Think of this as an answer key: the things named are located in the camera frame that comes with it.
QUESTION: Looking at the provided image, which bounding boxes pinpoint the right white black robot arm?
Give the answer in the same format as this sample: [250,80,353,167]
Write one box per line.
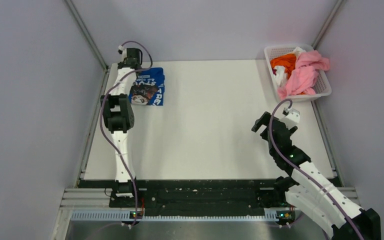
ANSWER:
[251,109,382,240]

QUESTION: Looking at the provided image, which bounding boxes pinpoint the pink t shirt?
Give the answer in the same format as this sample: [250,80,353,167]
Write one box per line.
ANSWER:
[277,50,330,100]

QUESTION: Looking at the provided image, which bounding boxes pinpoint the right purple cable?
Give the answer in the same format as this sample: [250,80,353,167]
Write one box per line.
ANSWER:
[268,98,365,240]

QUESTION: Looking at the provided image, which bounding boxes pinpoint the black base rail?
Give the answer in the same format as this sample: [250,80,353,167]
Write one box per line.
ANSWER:
[77,178,290,217]

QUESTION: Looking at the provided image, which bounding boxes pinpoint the blue t shirt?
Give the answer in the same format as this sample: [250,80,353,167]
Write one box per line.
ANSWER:
[129,67,165,106]

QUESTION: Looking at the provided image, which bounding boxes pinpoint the white plastic laundry basket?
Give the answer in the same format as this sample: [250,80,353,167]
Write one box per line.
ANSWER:
[264,43,332,102]

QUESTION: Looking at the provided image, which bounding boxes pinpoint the orange t shirt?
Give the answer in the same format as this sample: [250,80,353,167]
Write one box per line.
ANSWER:
[270,53,297,79]

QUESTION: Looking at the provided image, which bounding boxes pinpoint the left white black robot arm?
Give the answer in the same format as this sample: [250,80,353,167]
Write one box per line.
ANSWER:
[99,45,143,207]

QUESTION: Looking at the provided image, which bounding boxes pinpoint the aluminium frame rail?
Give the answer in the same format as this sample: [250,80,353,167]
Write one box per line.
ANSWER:
[51,187,365,240]

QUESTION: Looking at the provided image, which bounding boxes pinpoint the white t shirt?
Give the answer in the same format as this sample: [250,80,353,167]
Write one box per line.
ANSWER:
[272,47,306,87]

